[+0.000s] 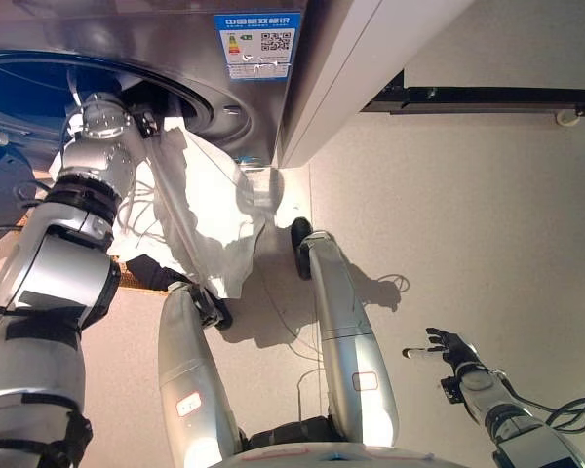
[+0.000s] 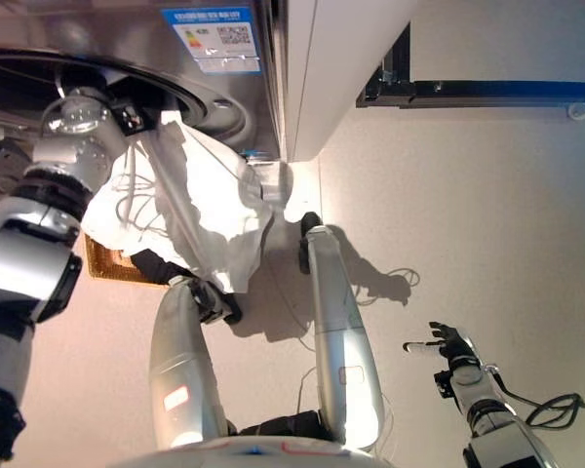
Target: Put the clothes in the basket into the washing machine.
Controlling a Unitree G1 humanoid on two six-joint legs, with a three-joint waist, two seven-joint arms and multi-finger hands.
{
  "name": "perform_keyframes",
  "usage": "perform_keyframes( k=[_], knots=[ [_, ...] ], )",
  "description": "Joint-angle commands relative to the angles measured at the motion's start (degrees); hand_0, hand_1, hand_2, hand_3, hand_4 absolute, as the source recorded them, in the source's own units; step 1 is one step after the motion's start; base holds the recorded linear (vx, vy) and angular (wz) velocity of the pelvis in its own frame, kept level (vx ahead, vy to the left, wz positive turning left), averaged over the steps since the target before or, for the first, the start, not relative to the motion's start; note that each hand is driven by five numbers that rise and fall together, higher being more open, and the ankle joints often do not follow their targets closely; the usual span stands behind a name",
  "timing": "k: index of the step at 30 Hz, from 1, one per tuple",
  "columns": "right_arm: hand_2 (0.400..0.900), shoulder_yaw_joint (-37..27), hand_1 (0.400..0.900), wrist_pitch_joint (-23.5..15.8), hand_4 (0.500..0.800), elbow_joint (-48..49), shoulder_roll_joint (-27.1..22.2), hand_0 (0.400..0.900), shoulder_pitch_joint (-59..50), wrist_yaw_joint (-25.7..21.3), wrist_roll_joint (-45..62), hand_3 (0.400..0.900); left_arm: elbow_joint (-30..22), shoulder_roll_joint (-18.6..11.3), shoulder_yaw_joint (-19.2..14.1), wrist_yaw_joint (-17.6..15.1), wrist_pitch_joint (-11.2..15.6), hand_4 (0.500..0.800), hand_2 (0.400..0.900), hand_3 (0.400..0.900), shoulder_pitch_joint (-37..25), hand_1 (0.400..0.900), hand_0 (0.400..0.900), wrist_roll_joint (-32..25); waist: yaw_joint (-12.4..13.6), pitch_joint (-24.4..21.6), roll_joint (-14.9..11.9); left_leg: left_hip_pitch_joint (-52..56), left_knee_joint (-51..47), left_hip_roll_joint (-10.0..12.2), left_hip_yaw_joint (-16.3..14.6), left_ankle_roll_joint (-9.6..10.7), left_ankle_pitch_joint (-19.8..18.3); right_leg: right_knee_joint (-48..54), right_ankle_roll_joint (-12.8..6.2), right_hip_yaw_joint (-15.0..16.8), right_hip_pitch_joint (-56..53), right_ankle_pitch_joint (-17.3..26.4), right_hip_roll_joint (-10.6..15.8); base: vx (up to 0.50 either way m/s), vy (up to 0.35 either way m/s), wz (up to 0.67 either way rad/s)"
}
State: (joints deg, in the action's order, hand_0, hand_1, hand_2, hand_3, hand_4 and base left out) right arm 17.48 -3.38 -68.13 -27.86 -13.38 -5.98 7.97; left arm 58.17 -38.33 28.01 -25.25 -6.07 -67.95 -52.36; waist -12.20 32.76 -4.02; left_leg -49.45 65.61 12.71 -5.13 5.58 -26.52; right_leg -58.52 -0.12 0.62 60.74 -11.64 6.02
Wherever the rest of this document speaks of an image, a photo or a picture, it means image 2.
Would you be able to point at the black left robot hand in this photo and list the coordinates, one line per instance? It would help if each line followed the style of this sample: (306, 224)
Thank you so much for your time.
(95, 83)

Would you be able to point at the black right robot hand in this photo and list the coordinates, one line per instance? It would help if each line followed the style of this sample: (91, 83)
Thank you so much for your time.
(456, 346)

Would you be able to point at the white garment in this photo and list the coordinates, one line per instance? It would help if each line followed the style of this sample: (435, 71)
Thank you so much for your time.
(214, 195)

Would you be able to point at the black garment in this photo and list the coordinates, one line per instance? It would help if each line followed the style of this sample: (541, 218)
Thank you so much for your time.
(156, 265)

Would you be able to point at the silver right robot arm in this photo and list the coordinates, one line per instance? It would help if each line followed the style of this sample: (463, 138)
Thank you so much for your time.
(473, 390)

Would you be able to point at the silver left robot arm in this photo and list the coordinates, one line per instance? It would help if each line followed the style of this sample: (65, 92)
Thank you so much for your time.
(24, 253)

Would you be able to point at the grey washing machine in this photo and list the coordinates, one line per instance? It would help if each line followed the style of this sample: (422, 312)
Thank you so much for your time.
(127, 39)

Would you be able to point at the beige woven laundry basket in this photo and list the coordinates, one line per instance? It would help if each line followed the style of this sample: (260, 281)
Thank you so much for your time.
(107, 263)

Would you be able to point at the blue energy label sticker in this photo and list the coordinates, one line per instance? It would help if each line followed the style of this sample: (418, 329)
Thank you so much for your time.
(209, 39)

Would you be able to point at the white cabinet side panel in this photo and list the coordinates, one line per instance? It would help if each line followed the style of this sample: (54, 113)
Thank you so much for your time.
(331, 73)

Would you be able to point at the white caster wheel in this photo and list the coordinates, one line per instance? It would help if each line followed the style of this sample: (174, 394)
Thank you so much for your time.
(578, 111)

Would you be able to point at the silver left robot leg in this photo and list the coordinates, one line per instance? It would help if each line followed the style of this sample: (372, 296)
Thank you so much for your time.
(180, 351)

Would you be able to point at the black metal wheeled frame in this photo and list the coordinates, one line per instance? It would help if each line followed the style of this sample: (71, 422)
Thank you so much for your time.
(468, 97)

